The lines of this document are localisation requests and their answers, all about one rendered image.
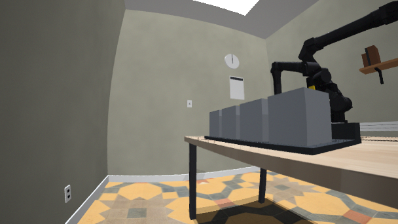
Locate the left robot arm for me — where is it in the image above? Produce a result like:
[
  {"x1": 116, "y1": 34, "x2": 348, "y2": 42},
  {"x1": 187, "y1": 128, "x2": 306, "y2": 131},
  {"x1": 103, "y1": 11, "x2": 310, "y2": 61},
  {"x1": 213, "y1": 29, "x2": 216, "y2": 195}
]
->
[{"x1": 298, "y1": 1, "x2": 398, "y2": 123}]

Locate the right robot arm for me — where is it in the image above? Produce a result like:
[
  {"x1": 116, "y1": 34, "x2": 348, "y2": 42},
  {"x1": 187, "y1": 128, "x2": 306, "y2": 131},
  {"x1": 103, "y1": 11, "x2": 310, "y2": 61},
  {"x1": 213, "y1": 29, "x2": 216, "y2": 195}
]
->
[{"x1": 270, "y1": 62, "x2": 338, "y2": 98}]

